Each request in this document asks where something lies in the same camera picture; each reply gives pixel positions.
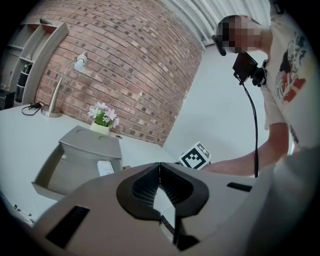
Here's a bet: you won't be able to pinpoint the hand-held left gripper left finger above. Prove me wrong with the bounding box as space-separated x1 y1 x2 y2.
33 162 180 256

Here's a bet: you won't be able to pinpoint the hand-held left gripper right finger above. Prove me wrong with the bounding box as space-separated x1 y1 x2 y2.
159 162 258 251

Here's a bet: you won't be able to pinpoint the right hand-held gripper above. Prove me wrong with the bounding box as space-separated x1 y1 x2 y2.
178 141 212 170

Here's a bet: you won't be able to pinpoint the white remote control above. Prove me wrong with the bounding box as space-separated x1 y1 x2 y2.
96 160 116 177

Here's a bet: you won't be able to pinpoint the grey storage box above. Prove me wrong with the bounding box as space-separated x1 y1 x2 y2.
31 125 123 202

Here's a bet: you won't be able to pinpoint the person's right forearm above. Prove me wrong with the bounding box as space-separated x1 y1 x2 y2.
203 122 291 179

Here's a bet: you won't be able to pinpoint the black metal cash box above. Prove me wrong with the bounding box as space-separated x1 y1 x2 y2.
0 89 16 111

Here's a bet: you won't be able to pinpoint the potted pink flowers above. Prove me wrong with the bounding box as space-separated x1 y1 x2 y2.
86 101 120 136

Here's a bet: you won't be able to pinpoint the silver desk lamp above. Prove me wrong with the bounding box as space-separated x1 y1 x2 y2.
40 51 89 118

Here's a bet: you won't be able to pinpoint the person's white printed T-shirt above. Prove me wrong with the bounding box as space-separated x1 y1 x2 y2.
259 14 318 153

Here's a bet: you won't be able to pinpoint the white ceiling pipes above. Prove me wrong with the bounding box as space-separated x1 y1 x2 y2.
174 0 238 47

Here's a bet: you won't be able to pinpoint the person's head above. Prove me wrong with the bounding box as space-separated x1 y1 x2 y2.
216 14 272 55

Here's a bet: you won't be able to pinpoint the black bottle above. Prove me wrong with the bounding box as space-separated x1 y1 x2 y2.
15 63 33 103

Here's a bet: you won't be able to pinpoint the grey wooden shelf unit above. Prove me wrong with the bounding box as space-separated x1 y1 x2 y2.
0 17 70 106

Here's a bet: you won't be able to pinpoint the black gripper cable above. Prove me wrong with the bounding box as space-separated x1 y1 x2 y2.
241 81 260 179

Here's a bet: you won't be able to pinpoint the black body-worn camera rig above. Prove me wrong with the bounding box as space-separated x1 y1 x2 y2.
211 34 267 87

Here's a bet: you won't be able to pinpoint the black power adapter cable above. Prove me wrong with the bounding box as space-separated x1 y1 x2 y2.
21 101 46 116

